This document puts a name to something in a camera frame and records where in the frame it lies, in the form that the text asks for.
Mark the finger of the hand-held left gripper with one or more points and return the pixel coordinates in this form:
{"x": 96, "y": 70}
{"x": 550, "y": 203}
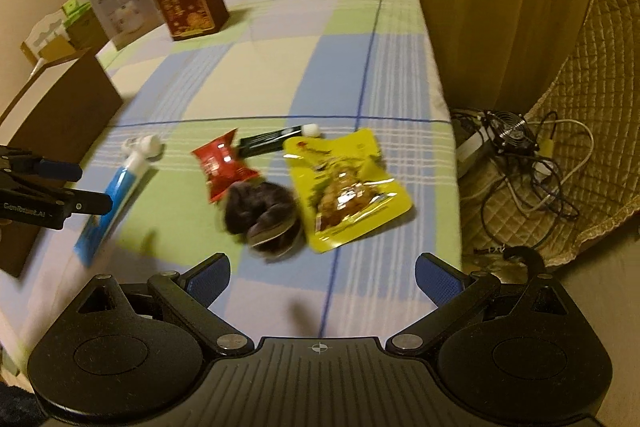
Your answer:
{"x": 90, "y": 202}
{"x": 60, "y": 170}

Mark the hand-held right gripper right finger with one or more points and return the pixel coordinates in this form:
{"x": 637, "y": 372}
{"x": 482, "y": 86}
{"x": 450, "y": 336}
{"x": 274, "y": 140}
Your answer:
{"x": 440, "y": 279}

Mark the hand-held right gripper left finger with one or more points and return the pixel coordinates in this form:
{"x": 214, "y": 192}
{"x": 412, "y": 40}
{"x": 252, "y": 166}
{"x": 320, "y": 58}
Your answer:
{"x": 207, "y": 279}

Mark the blue tube with white cap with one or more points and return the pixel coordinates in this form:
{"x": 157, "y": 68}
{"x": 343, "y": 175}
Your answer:
{"x": 131, "y": 169}

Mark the brown cardboard storage box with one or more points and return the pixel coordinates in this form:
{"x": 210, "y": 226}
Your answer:
{"x": 65, "y": 107}

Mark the red snack packet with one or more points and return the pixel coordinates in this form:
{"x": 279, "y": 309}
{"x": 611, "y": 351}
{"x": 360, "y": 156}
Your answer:
{"x": 220, "y": 164}

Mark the black tube with white cap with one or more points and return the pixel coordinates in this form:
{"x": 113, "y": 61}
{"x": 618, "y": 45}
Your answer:
{"x": 265, "y": 142}

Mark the yellow snack packet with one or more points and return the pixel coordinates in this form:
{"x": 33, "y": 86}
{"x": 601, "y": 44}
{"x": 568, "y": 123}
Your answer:
{"x": 345, "y": 189}

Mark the grey power adapter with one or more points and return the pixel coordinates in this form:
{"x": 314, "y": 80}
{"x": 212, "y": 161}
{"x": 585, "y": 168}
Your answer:
{"x": 472, "y": 149}

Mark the white carved headboard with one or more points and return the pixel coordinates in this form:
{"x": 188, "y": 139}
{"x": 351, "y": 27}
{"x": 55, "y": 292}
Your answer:
{"x": 42, "y": 34}

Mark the open cardboard box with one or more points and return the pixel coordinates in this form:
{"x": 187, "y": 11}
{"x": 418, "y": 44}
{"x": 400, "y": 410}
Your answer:
{"x": 85, "y": 34}

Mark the green tissue packs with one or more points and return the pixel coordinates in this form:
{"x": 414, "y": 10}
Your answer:
{"x": 76, "y": 12}

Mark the small black fan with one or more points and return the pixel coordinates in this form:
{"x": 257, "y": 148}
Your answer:
{"x": 512, "y": 132}

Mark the white humidifier box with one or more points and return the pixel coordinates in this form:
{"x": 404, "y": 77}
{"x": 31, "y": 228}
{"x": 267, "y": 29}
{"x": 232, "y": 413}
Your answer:
{"x": 125, "y": 9}

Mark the chair with quilted cover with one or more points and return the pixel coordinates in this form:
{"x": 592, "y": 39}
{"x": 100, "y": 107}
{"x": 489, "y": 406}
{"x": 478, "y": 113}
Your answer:
{"x": 595, "y": 72}

